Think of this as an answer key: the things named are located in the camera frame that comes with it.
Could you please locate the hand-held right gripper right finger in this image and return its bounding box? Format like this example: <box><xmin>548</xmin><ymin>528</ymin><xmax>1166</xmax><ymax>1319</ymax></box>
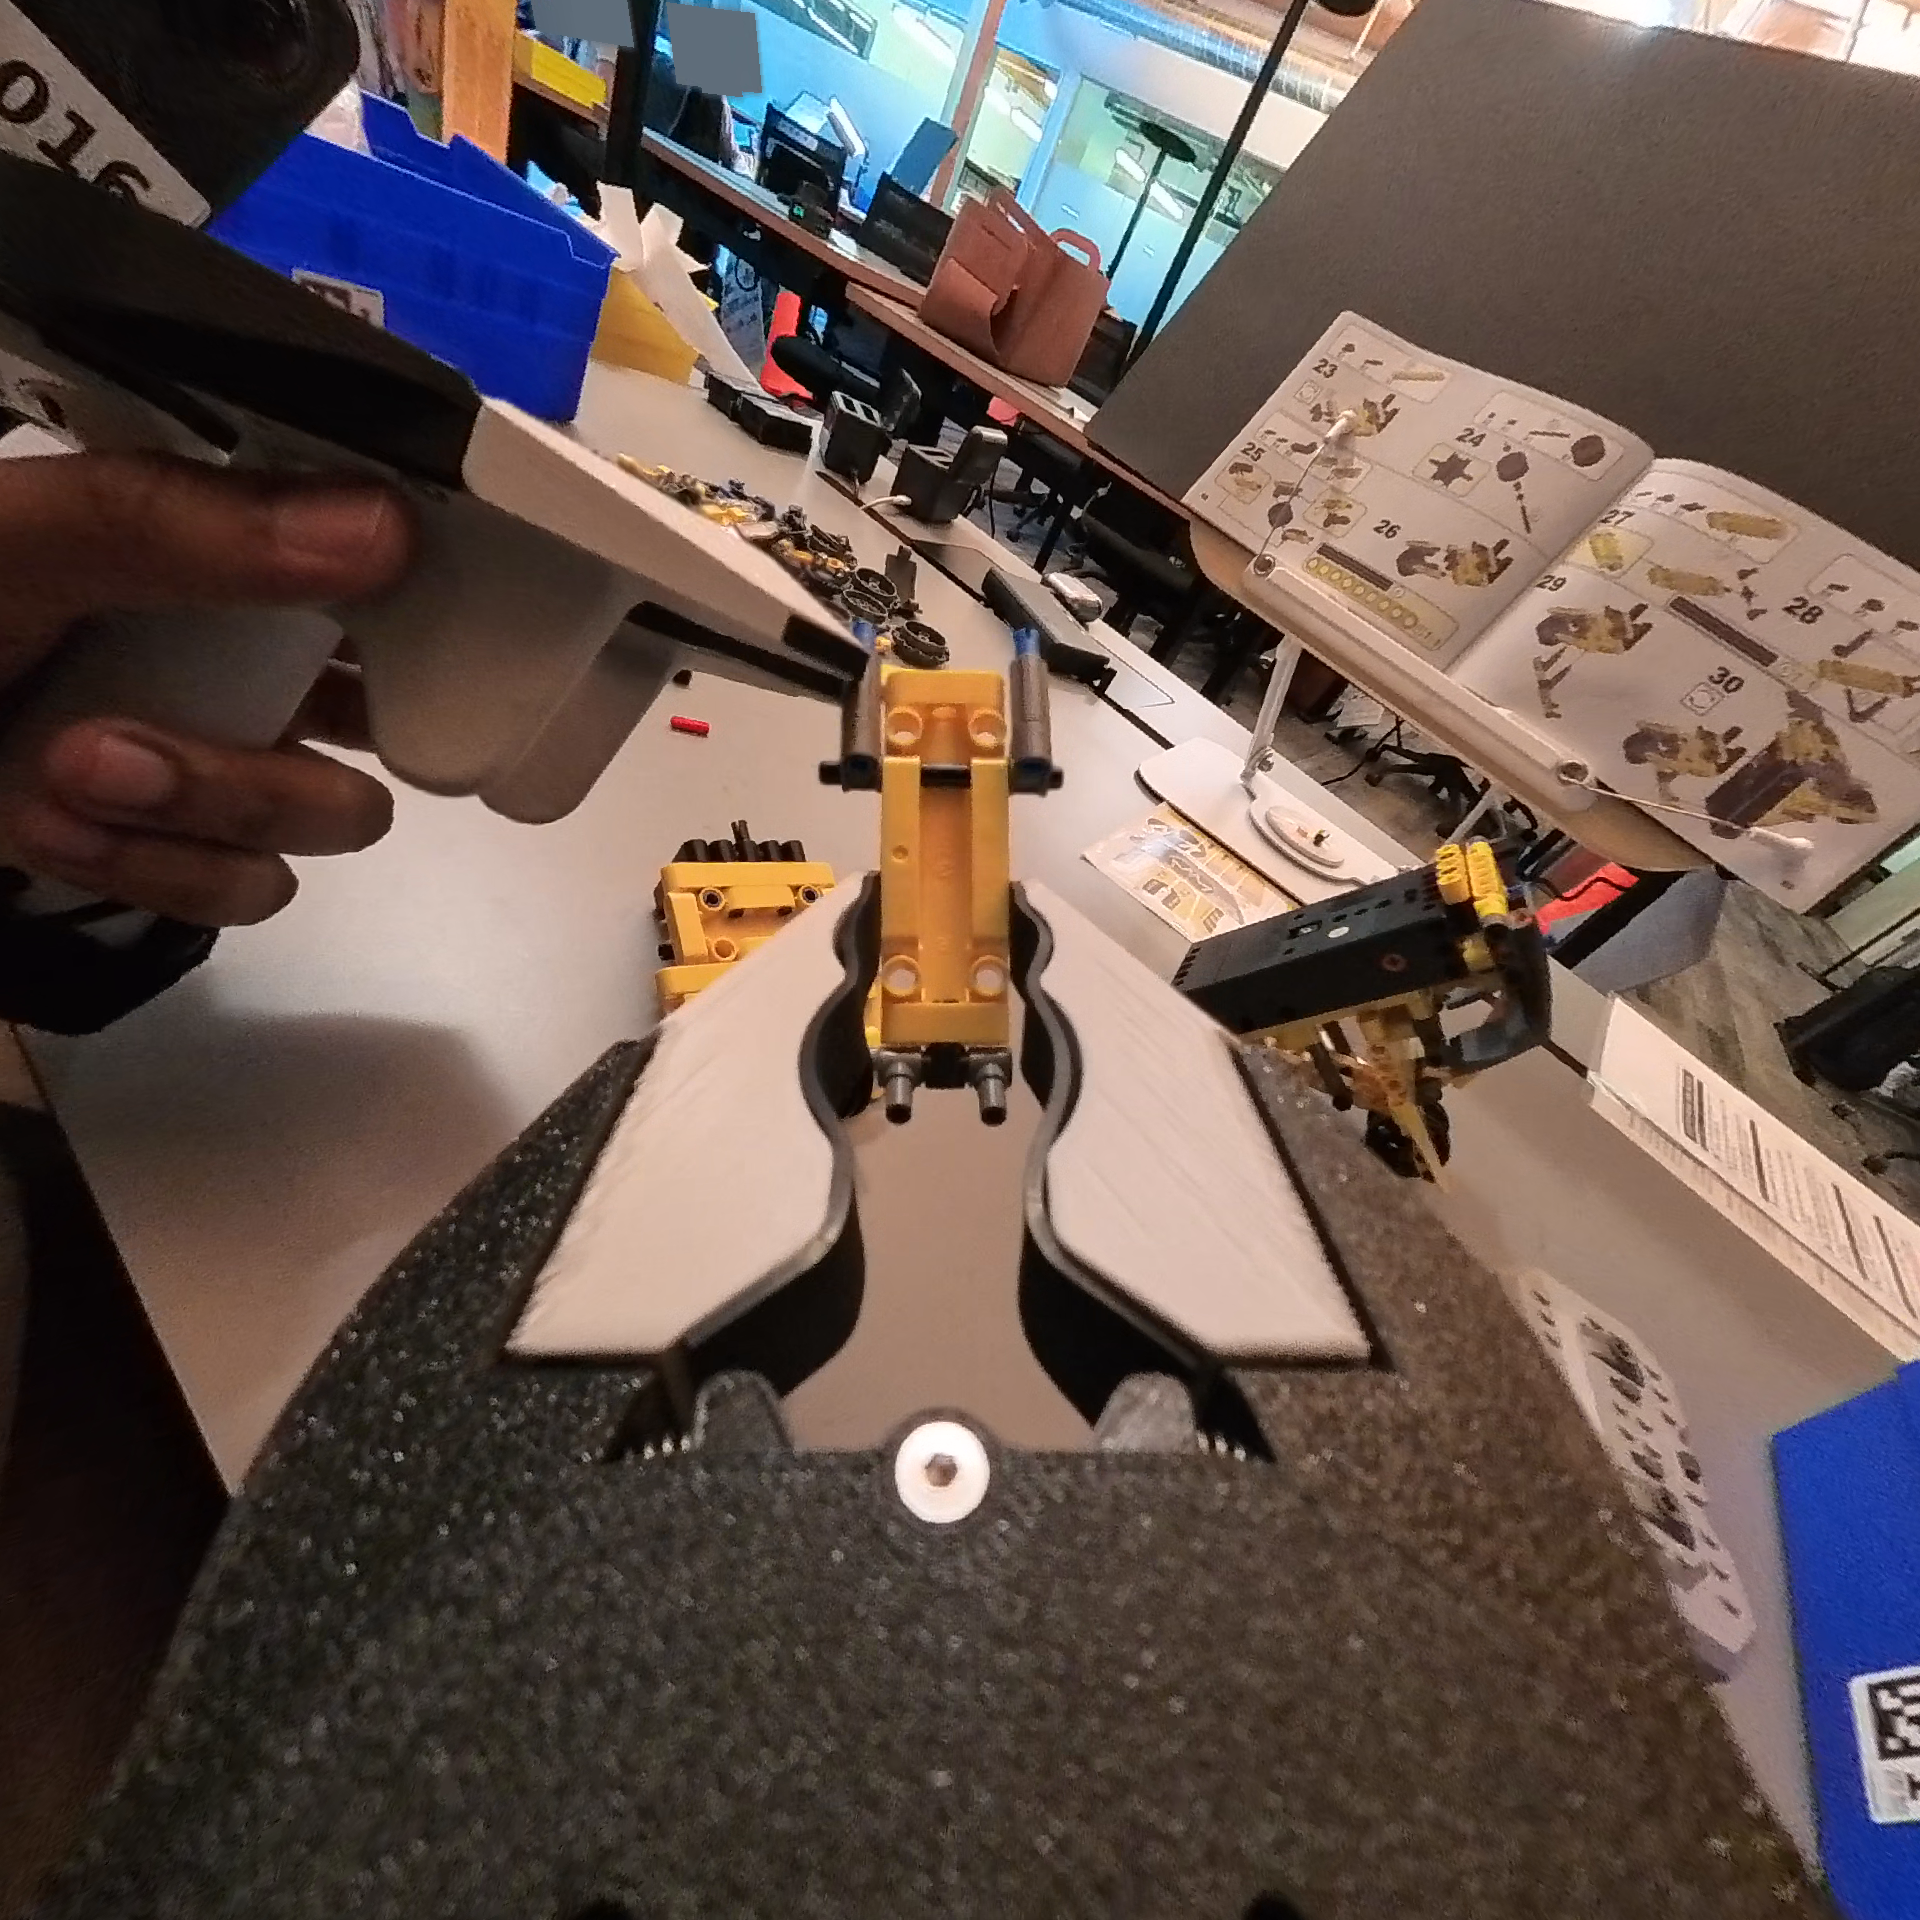
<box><xmin>1017</xmin><ymin>882</ymin><xmax>1375</xmax><ymax>1373</ymax></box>

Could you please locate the brown bag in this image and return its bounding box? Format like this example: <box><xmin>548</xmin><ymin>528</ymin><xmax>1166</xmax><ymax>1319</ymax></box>
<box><xmin>914</xmin><ymin>191</ymin><xmax>1115</xmax><ymax>380</ymax></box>

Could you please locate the brick instruction booklet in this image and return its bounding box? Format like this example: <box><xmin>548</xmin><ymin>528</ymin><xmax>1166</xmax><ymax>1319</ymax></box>
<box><xmin>1181</xmin><ymin>306</ymin><xmax>1920</xmax><ymax>911</ymax></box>

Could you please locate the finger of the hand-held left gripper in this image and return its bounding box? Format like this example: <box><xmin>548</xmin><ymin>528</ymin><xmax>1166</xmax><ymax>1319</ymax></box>
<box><xmin>461</xmin><ymin>398</ymin><xmax>876</xmax><ymax>701</ymax></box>

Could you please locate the small black device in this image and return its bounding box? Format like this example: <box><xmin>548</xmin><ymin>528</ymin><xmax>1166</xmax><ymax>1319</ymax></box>
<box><xmin>702</xmin><ymin>367</ymin><xmax>821</xmax><ymax>447</ymax></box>
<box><xmin>897</xmin><ymin>423</ymin><xmax>1010</xmax><ymax>528</ymax></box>
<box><xmin>817</xmin><ymin>382</ymin><xmax>925</xmax><ymax>483</ymax></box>

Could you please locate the white printed sheet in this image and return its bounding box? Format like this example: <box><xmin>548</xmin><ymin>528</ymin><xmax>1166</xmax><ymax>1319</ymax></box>
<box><xmin>1516</xmin><ymin>1266</ymin><xmax>1759</xmax><ymax>1655</ymax></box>

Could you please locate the person's left hand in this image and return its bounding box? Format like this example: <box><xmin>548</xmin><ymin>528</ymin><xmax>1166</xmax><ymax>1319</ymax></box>
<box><xmin>0</xmin><ymin>447</ymin><xmax>417</xmax><ymax>928</ymax></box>

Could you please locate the blue plastic bin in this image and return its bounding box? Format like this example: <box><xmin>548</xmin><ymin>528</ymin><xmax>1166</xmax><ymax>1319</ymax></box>
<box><xmin>1770</xmin><ymin>1357</ymin><xmax>1920</xmax><ymax>1920</ymax></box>
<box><xmin>207</xmin><ymin>90</ymin><xmax>620</xmax><ymax>426</ymax></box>

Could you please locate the grey partition board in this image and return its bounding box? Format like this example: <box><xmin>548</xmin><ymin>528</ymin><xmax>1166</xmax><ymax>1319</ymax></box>
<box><xmin>1083</xmin><ymin>0</ymin><xmax>1920</xmax><ymax>600</ymax></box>

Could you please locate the yellow sticker sheet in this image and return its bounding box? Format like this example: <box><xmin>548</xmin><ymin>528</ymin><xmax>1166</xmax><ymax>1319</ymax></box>
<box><xmin>1083</xmin><ymin>802</ymin><xmax>1305</xmax><ymax>946</ymax></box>

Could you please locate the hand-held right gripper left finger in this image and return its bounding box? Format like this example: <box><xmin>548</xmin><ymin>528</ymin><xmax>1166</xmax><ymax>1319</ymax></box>
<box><xmin>508</xmin><ymin>871</ymin><xmax>886</xmax><ymax>1427</ymax></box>

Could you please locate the black flat device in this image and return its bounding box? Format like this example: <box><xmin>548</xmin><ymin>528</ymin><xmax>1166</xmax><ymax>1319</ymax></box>
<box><xmin>983</xmin><ymin>570</ymin><xmax>1125</xmax><ymax>685</ymax></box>

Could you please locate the black battery box assembly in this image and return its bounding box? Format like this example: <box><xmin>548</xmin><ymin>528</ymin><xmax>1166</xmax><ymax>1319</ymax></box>
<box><xmin>1170</xmin><ymin>836</ymin><xmax>1561</xmax><ymax>1191</ymax></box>

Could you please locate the black laptop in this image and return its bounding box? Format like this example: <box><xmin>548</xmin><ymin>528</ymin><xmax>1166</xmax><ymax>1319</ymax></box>
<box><xmin>852</xmin><ymin>118</ymin><xmax>962</xmax><ymax>291</ymax></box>

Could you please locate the yellow brick chassis assembly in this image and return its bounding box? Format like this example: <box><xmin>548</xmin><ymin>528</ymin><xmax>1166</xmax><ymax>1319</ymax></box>
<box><xmin>652</xmin><ymin>815</ymin><xmax>842</xmax><ymax>1024</ymax></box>

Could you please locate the pile of loose toy bricks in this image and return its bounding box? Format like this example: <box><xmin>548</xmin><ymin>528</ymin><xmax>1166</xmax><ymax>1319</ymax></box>
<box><xmin>614</xmin><ymin>450</ymin><xmax>955</xmax><ymax>670</ymax></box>

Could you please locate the white text leaflet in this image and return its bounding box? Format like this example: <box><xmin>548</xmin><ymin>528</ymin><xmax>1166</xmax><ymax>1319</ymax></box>
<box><xmin>1587</xmin><ymin>990</ymin><xmax>1920</xmax><ymax>1359</ymax></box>

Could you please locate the yellow brick panel assembly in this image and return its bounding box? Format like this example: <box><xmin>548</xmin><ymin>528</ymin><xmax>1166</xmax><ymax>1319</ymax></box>
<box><xmin>817</xmin><ymin>627</ymin><xmax>1070</xmax><ymax>1127</ymax></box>

